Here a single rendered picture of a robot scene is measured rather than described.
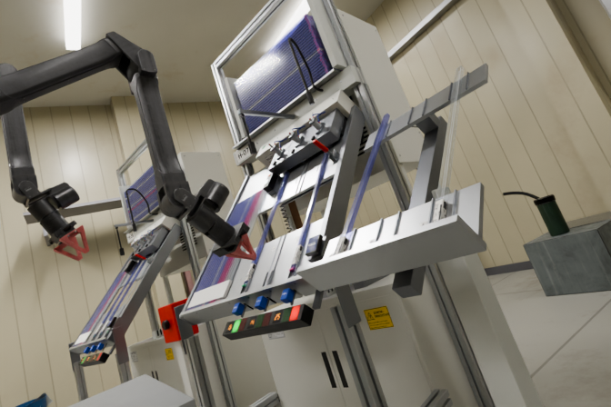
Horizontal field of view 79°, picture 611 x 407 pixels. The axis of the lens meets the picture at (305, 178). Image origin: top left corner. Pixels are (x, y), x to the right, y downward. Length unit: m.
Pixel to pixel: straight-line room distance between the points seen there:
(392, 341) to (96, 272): 4.01
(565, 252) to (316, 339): 2.06
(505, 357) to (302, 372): 0.89
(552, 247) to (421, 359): 2.01
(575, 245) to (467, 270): 2.26
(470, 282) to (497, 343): 0.11
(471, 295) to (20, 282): 4.52
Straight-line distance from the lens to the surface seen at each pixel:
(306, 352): 1.49
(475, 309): 0.80
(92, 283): 4.83
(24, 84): 0.98
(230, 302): 1.18
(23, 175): 1.35
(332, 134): 1.26
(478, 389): 1.43
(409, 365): 1.24
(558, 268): 3.11
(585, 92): 3.72
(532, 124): 4.08
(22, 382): 4.82
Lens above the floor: 0.76
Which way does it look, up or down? 12 degrees up
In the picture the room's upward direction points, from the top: 19 degrees counter-clockwise
